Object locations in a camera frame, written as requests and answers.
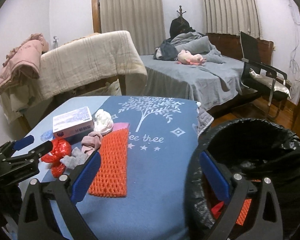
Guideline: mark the right beige curtain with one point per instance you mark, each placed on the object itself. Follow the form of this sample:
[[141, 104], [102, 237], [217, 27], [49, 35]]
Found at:
[[231, 17]]

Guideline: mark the dark blue clothing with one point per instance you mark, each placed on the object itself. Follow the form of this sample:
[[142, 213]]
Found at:
[[165, 52]]

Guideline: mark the grey sock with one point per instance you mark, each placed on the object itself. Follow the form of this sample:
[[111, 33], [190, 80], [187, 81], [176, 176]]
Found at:
[[76, 158]]

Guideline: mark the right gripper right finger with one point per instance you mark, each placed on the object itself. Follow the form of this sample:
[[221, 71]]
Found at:
[[263, 220]]

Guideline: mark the pink face mask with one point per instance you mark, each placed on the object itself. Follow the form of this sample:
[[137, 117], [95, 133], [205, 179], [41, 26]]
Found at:
[[120, 125]]

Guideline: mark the left beige curtain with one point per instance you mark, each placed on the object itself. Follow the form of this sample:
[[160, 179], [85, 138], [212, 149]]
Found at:
[[143, 19]]

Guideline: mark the beige quilt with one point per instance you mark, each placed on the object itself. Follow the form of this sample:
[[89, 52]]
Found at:
[[75, 64]]

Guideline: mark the silver seat cushion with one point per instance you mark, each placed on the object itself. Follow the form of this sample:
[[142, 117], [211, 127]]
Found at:
[[268, 82]]

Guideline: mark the grey duvet pile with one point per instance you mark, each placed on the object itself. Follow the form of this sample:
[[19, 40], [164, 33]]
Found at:
[[196, 43]]

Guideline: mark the white medicine box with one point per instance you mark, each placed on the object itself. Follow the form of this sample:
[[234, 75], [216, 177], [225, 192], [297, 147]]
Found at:
[[72, 123]]

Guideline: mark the black bin with bag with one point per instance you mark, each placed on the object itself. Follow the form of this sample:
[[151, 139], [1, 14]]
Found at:
[[256, 149]]

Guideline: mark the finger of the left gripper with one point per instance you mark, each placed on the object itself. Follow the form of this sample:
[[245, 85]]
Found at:
[[30, 157], [20, 142]]

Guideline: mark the red plastic bag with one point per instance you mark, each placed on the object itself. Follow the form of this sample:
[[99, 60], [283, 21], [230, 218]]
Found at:
[[61, 148]]

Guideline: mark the pink padded jacket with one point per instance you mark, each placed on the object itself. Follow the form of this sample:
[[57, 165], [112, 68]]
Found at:
[[23, 62]]

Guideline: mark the black office chair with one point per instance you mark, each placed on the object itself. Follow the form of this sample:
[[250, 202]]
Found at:
[[251, 59]]

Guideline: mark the bed with grey sheet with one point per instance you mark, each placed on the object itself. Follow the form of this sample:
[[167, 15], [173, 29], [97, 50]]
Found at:
[[212, 84]]

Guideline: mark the coat rack with black coat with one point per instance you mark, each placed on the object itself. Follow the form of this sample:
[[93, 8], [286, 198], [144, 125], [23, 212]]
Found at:
[[179, 25]]

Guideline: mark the grey quilted cloth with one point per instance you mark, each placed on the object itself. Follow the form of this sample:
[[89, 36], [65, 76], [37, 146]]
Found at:
[[204, 120]]

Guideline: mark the pink plush toy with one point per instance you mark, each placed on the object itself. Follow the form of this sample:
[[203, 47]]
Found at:
[[185, 57]]

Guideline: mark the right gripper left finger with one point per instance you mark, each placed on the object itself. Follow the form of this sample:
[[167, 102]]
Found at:
[[37, 221]]

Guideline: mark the orange foam net sheet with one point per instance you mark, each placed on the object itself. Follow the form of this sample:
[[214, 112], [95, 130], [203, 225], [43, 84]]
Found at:
[[111, 178]]

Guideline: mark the wooden headboard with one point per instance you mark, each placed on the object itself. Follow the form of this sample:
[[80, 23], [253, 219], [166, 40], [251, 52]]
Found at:
[[230, 46]]

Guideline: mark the beige curtain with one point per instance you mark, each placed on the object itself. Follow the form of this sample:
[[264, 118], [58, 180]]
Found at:
[[143, 19], [231, 17]]

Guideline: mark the red cloth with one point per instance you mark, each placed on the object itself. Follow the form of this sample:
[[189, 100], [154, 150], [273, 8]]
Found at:
[[217, 210]]

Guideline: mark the blue plastic bag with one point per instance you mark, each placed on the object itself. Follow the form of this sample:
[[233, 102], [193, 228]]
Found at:
[[48, 135]]

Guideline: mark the blue tree-print tablecloth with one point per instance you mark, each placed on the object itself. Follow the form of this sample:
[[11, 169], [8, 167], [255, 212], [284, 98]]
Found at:
[[159, 151]]

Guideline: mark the pink sock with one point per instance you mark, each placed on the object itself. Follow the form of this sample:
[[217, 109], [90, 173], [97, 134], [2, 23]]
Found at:
[[91, 142]]

